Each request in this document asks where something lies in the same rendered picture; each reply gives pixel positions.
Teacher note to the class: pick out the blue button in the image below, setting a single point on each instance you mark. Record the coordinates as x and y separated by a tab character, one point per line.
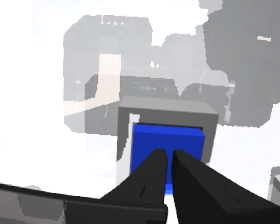
144	124

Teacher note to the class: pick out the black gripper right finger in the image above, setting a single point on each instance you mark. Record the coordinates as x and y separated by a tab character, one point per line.
204	196

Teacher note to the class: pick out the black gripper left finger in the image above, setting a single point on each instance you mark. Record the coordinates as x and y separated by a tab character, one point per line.
139	199

